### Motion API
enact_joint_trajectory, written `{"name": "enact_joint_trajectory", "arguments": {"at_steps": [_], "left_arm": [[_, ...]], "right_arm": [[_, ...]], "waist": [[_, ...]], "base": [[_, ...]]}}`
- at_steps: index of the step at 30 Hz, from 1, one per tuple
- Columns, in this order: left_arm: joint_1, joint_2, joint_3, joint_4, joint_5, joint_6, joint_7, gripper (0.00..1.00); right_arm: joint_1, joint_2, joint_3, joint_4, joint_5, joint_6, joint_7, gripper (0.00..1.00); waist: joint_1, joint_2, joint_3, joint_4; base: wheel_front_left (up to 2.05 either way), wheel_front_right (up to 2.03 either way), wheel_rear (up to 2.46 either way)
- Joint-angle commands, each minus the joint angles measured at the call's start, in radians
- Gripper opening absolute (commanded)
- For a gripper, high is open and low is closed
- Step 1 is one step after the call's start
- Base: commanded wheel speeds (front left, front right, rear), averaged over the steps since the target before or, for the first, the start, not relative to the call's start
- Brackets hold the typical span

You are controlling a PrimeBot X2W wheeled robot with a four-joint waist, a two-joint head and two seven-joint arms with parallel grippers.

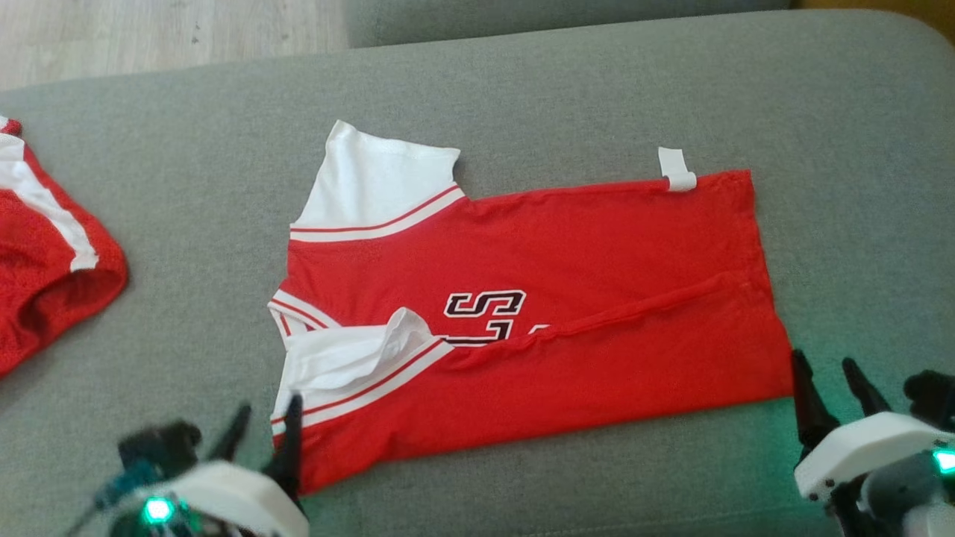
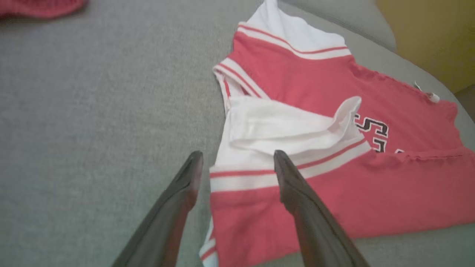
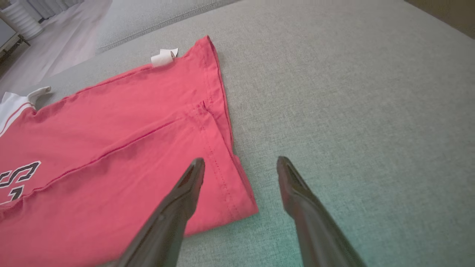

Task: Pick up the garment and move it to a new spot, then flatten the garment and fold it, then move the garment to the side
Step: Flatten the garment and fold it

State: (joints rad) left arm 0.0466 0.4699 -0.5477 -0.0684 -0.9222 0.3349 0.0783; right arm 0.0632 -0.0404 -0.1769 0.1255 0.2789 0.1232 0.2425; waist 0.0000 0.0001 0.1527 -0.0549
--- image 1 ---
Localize left camera cable blue plug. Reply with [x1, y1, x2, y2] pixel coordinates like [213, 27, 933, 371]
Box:
[67, 461, 161, 537]

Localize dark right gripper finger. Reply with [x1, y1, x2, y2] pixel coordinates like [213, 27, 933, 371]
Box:
[791, 348, 842, 450]
[842, 357, 893, 418]

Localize red shorts with white stripe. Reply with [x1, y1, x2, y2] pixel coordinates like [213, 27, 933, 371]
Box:
[0, 116, 129, 377]

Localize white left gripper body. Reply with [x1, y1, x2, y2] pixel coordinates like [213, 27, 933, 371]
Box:
[138, 460, 310, 537]

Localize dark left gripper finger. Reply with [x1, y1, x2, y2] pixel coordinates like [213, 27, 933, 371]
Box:
[260, 393, 305, 501]
[209, 403, 253, 463]

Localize grey sofa seat cushion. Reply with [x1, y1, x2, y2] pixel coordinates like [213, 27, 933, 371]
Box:
[0, 9, 955, 537]

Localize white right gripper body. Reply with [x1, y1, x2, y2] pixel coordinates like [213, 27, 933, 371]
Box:
[793, 411, 955, 502]

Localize red white sports jersey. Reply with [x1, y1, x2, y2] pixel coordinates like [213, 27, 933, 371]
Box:
[267, 119, 795, 494]

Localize grey sofa back cushion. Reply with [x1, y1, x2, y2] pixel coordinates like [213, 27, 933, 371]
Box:
[343, 0, 793, 49]

